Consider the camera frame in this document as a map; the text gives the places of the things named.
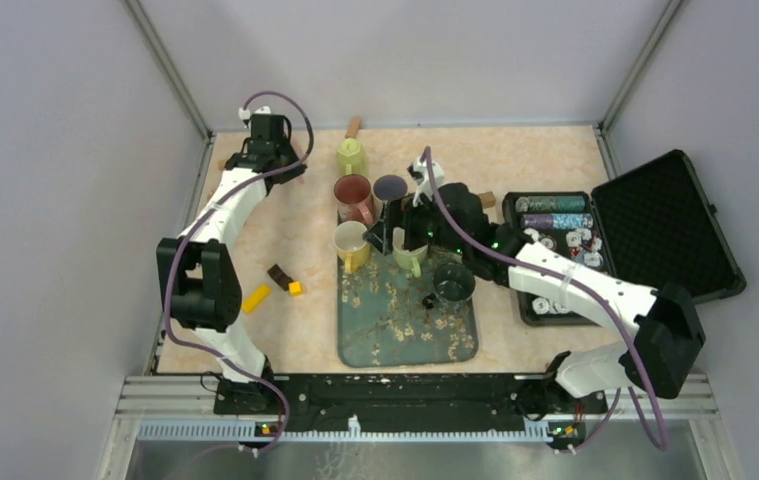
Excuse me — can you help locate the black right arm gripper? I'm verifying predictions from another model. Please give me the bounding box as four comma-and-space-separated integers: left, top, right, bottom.
363, 187, 468, 256

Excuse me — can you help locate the pink upside-down mug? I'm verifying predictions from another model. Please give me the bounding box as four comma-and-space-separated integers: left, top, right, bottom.
333, 174, 377, 226

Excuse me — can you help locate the light green upside-down mug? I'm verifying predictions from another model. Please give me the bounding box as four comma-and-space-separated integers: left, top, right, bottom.
393, 244, 428, 278

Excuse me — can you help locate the yellow mug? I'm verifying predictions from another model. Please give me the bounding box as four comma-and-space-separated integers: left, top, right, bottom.
333, 221, 371, 275

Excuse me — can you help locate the dark teal mug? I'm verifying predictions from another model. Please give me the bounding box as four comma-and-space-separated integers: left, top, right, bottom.
421, 263, 476, 313

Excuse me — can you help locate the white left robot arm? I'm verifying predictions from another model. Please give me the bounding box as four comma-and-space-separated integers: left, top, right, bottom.
156, 109, 306, 414

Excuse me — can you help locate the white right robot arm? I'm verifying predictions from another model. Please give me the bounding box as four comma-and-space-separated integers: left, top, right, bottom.
380, 183, 705, 412

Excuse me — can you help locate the tan cylinder block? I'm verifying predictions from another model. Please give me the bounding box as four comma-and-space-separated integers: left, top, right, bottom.
345, 116, 362, 139

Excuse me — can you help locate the brown wooden block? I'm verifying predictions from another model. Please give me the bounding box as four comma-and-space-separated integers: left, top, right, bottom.
478, 192, 496, 209

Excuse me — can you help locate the teal blossom-pattern tray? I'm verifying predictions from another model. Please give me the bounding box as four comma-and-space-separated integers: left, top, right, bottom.
337, 245, 479, 368

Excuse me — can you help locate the small yellow cube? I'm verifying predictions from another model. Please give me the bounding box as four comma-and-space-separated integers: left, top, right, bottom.
288, 281, 304, 297

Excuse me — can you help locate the dark brown block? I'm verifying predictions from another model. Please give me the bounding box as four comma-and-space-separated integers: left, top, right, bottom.
267, 264, 293, 291

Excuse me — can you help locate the yellow wooden block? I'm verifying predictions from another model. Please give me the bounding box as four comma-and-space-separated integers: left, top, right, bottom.
241, 284, 271, 314

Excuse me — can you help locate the black poker chip case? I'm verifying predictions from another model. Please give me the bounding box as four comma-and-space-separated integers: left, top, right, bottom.
502, 150, 746, 304

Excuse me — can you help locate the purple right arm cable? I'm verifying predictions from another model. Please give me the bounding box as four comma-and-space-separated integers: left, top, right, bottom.
418, 146, 672, 455

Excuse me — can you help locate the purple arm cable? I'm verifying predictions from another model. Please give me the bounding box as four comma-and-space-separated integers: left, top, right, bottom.
418, 146, 672, 455
162, 90, 316, 458

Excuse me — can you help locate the light green mug with handle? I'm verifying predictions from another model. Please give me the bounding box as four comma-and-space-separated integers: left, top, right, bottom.
336, 138, 368, 177

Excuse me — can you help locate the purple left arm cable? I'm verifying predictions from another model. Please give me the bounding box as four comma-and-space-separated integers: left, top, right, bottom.
162, 90, 316, 458

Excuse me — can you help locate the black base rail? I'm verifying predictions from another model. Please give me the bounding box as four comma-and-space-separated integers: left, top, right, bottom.
213, 373, 608, 433

